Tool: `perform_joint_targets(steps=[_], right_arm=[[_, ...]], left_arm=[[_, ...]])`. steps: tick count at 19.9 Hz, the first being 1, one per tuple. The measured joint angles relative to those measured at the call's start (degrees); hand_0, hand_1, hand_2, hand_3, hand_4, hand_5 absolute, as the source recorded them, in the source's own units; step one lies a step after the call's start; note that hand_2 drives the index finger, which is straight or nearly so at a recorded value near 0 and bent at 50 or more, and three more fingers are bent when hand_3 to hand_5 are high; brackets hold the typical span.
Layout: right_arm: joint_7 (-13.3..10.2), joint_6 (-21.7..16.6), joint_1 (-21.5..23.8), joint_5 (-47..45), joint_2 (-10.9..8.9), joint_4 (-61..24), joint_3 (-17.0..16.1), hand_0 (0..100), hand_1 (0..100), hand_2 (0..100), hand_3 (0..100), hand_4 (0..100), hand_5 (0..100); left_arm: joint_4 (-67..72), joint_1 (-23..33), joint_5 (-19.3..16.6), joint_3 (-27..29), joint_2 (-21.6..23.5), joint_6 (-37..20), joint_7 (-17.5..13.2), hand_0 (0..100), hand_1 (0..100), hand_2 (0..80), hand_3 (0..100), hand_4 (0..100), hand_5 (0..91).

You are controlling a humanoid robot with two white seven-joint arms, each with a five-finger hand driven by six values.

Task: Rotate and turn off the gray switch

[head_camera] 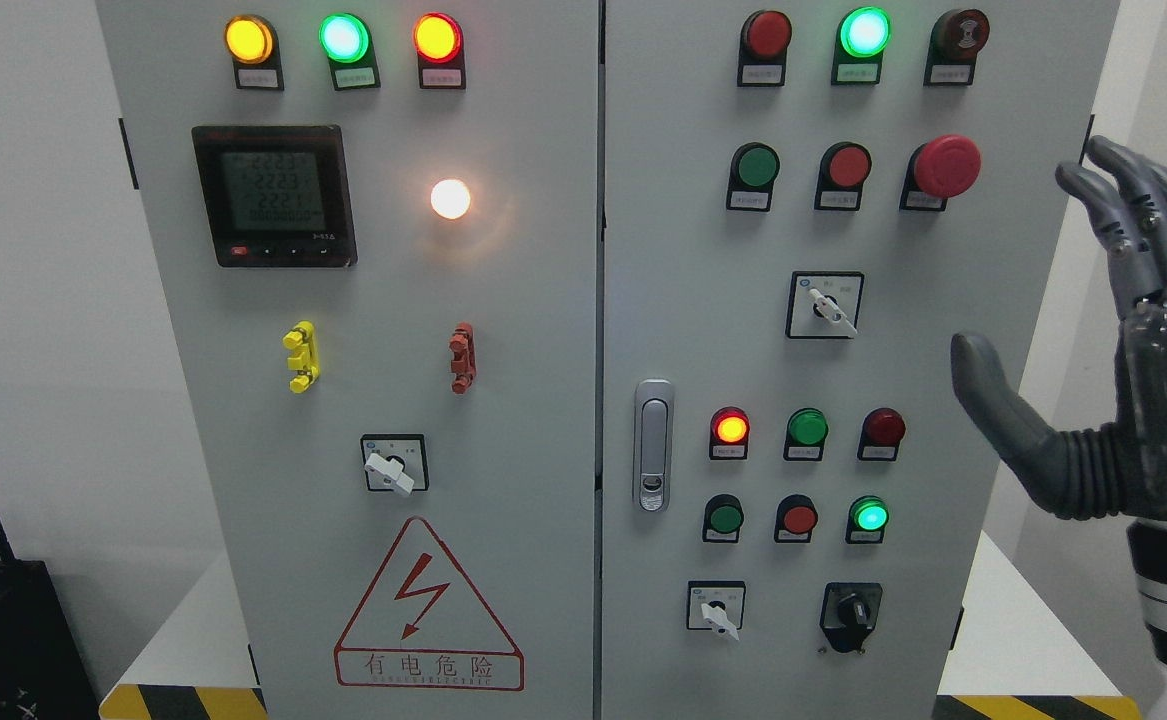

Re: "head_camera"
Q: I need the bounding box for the green indicator light top right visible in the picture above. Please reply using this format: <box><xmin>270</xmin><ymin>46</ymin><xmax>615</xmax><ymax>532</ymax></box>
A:
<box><xmin>830</xmin><ymin>6</ymin><xmax>890</xmax><ymax>86</ymax></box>

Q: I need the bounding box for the gray rotary switch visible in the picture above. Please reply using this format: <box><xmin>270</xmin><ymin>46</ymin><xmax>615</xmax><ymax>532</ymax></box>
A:
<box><xmin>787</xmin><ymin>270</ymin><xmax>865</xmax><ymax>340</ymax></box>
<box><xmin>685</xmin><ymin>580</ymin><xmax>747</xmax><ymax>642</ymax></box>

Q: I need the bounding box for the yellow terminal connector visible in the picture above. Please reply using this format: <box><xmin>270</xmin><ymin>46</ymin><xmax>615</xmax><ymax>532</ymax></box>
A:
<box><xmin>282</xmin><ymin>322</ymin><xmax>321</xmax><ymax>394</ymax></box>

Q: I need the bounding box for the dark red buzzer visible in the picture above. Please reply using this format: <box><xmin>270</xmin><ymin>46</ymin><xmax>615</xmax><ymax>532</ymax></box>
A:
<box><xmin>923</xmin><ymin>8</ymin><xmax>990</xmax><ymax>88</ymax></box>

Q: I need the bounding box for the red electric hazard warning sticker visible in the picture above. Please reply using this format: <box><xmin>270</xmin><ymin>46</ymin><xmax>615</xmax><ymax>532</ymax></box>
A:
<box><xmin>333</xmin><ymin>516</ymin><xmax>525</xmax><ymax>692</ymax></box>

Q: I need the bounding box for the red indicator light top right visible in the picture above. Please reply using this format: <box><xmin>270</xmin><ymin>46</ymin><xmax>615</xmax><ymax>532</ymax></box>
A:
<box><xmin>738</xmin><ymin>9</ymin><xmax>794</xmax><ymax>88</ymax></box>

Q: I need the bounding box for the green indicator light middle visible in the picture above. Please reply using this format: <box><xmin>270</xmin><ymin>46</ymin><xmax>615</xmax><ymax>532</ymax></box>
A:
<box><xmin>783</xmin><ymin>407</ymin><xmax>829</xmax><ymax>462</ymax></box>

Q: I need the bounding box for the green indicator light top left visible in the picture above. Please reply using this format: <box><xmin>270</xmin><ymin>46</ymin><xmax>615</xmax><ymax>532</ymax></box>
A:
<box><xmin>319</xmin><ymin>12</ymin><xmax>380</xmax><ymax>91</ymax></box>

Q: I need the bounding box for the orange red indicator light top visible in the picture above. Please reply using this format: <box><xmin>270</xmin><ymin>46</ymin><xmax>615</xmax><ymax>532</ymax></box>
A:
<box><xmin>413</xmin><ymin>12</ymin><xmax>467</xmax><ymax>90</ymax></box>

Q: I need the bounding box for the red push button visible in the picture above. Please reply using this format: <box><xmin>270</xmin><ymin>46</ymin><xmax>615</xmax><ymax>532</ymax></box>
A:
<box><xmin>813</xmin><ymin>142</ymin><xmax>872</xmax><ymax>211</ymax></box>
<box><xmin>773</xmin><ymin>495</ymin><xmax>819</xmax><ymax>544</ymax></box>

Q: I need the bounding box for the lit red indicator light middle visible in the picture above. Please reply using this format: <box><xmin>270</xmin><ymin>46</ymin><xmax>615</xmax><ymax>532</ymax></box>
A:
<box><xmin>708</xmin><ymin>406</ymin><xmax>749</xmax><ymax>460</ymax></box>

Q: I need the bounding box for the green push button upper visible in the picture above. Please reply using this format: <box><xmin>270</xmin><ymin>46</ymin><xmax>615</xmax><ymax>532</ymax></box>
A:
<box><xmin>725</xmin><ymin>142</ymin><xmax>780</xmax><ymax>211</ymax></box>

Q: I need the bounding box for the black digital power meter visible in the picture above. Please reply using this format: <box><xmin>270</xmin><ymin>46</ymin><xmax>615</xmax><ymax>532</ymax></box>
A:
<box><xmin>191</xmin><ymin>126</ymin><xmax>358</xmax><ymax>268</ymax></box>

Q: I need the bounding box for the gray robotic hand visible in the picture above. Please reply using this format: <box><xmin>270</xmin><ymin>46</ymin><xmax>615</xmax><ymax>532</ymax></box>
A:
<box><xmin>950</xmin><ymin>135</ymin><xmax>1167</xmax><ymax>520</ymax></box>

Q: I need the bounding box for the gray electrical cabinet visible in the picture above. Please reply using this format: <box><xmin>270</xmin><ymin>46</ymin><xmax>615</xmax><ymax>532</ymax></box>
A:
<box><xmin>97</xmin><ymin>1</ymin><xmax>1119</xmax><ymax>719</ymax></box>

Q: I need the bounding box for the yellow indicator light top left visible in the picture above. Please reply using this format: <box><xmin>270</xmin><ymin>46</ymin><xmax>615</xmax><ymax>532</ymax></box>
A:
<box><xmin>223</xmin><ymin>14</ymin><xmax>284</xmax><ymax>91</ymax></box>

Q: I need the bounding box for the gray rotary switch left door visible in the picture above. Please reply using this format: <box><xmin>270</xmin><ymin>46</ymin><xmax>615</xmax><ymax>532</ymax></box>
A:
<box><xmin>359</xmin><ymin>434</ymin><xmax>429</xmax><ymax>496</ymax></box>

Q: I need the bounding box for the black box with antenna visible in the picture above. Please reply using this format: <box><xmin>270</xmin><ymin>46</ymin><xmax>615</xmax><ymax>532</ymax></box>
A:
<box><xmin>0</xmin><ymin>519</ymin><xmax>99</xmax><ymax>719</ymax></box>

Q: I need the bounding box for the silver door latch handle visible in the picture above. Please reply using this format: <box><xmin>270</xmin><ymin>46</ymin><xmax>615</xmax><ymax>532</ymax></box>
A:
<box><xmin>633</xmin><ymin>378</ymin><xmax>675</xmax><ymax>512</ymax></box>

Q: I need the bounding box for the white glowing indicator light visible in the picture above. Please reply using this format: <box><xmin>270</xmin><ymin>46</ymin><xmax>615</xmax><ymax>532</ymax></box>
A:
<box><xmin>429</xmin><ymin>177</ymin><xmax>473</xmax><ymax>221</ymax></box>

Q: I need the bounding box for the lit green push button lower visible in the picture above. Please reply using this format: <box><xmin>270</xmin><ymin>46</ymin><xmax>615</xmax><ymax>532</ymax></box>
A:
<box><xmin>845</xmin><ymin>495</ymin><xmax>890</xmax><ymax>544</ymax></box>

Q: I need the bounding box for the red terminal connector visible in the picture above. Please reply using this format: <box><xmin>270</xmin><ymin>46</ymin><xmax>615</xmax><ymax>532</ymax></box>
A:
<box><xmin>449</xmin><ymin>322</ymin><xmax>477</xmax><ymax>394</ymax></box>

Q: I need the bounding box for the red emergency stop button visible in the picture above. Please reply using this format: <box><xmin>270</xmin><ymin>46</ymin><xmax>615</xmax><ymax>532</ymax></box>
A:
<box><xmin>899</xmin><ymin>135</ymin><xmax>981</xmax><ymax>211</ymax></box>

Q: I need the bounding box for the red push button upper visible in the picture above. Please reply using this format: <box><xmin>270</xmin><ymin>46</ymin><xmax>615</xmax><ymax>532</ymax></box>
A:
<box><xmin>813</xmin><ymin>142</ymin><xmax>872</xmax><ymax>211</ymax></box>

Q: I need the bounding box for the red push button lower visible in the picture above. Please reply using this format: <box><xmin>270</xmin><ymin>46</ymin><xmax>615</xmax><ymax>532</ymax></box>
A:
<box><xmin>773</xmin><ymin>495</ymin><xmax>819</xmax><ymax>544</ymax></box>

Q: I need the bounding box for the green indicator light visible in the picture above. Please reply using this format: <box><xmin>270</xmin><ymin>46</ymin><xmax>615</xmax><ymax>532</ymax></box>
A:
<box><xmin>783</xmin><ymin>407</ymin><xmax>829</xmax><ymax>462</ymax></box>
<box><xmin>830</xmin><ymin>6</ymin><xmax>890</xmax><ymax>86</ymax></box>
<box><xmin>319</xmin><ymin>12</ymin><xmax>380</xmax><ymax>91</ymax></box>

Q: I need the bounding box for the black selector knob switch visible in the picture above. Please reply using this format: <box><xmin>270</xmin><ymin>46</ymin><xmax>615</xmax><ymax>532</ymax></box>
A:
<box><xmin>820</xmin><ymin>582</ymin><xmax>883</xmax><ymax>653</ymax></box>

